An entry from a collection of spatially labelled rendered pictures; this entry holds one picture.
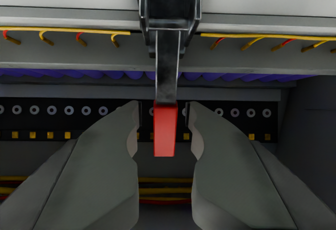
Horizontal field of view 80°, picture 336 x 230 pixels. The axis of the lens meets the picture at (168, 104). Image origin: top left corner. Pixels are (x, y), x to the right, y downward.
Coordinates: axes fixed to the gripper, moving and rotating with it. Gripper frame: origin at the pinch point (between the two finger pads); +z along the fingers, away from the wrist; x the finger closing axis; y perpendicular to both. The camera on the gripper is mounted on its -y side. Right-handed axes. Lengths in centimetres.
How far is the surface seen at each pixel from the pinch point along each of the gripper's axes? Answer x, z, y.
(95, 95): -8.0, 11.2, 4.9
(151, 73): -1.1, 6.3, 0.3
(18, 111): -17.2, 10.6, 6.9
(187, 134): 3.2, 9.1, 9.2
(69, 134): -11.0, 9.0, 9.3
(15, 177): -19.2, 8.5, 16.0
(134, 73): -2.6, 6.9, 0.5
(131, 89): -3.7, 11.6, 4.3
